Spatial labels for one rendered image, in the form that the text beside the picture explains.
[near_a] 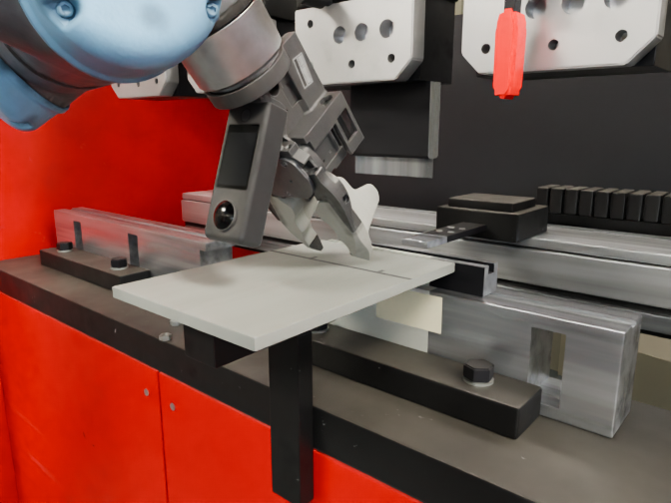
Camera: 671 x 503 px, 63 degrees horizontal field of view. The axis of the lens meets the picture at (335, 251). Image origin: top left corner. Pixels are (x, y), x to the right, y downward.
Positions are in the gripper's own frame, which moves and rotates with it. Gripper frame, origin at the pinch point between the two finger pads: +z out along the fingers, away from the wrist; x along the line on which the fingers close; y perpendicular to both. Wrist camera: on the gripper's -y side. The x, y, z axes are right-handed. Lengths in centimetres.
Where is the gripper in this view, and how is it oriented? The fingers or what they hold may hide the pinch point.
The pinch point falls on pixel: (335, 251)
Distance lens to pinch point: 55.0
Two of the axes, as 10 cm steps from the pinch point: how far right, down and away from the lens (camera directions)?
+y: 5.0, -7.5, 4.3
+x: -7.6, -1.4, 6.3
